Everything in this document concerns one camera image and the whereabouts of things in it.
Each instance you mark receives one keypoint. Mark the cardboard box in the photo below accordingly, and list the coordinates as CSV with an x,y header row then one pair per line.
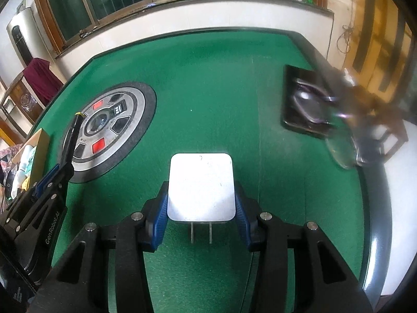
x,y
40,156

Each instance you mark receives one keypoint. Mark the black tray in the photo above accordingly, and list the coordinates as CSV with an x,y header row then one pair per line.
x,y
293,111

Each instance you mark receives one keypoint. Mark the clear plastic container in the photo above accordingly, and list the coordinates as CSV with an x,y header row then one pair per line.
x,y
342,150

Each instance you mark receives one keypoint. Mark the wooden side cabinet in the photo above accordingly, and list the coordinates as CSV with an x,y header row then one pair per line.
x,y
16,101

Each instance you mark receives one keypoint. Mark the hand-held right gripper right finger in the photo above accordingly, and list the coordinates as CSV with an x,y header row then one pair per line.
x,y
242,218

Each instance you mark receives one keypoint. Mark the round grey table centre panel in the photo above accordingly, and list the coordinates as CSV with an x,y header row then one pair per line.
x,y
107,130

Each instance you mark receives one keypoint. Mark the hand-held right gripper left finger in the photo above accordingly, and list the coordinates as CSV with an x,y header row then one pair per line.
x,y
159,221

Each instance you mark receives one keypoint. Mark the dark red cloth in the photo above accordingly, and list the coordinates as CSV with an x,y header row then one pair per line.
x,y
42,81

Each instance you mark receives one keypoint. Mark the brown wooden stool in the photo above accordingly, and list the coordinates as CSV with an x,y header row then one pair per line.
x,y
384,120

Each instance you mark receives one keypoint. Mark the patterned cloth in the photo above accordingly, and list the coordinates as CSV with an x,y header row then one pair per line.
x,y
8,161

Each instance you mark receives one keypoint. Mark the silver standing air conditioner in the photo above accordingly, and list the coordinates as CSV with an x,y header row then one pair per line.
x,y
22,36

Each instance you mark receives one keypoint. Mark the white charger adapter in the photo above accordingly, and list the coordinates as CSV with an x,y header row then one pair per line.
x,y
200,186

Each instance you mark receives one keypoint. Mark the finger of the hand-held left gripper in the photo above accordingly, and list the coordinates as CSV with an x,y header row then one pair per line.
x,y
49,182

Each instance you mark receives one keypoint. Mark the yellow wooden door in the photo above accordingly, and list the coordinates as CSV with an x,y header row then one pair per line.
x,y
381,32

